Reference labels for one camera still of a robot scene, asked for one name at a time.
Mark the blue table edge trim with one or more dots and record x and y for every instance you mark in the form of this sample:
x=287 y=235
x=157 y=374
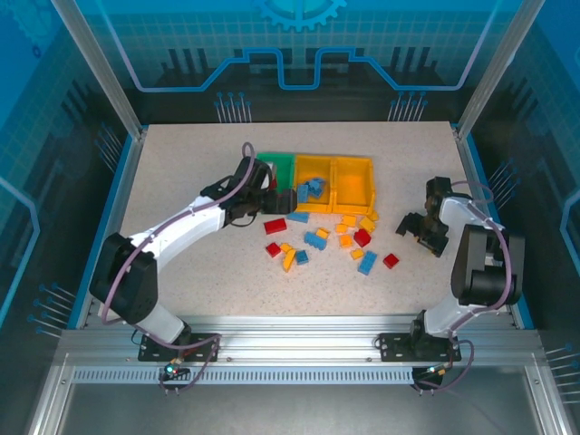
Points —
x=111 y=204
x=481 y=181

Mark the yellow plastic bin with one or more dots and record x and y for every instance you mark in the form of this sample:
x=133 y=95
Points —
x=312 y=165
x=353 y=181

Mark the aluminium frame post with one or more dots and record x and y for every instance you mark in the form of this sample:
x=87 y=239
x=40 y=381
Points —
x=99 y=68
x=498 y=68

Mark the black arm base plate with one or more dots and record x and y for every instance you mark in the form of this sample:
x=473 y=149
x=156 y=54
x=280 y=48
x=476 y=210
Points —
x=394 y=346
x=154 y=349

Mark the small blue lego brick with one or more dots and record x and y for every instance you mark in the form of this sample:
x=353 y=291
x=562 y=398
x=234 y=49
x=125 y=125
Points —
x=302 y=257

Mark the grey metal sheet panel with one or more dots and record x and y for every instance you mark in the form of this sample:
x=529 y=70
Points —
x=294 y=412

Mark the long blue lego brick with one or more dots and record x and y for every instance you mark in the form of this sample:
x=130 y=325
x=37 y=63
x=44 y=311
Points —
x=318 y=184
x=318 y=194
x=297 y=217
x=367 y=263
x=302 y=193
x=315 y=241

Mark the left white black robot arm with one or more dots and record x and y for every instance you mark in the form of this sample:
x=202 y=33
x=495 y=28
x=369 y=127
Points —
x=181 y=226

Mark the green plastic bin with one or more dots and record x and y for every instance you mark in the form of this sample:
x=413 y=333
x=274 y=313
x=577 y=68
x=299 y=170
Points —
x=285 y=174

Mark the aluminium mounting beam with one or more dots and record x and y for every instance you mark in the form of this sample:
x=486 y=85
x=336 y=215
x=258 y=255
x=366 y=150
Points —
x=294 y=340

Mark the small red lego brick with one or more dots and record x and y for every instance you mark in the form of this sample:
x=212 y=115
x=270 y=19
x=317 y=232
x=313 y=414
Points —
x=362 y=237
x=273 y=249
x=390 y=260

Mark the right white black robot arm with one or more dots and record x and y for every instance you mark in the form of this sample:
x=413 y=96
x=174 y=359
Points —
x=485 y=281

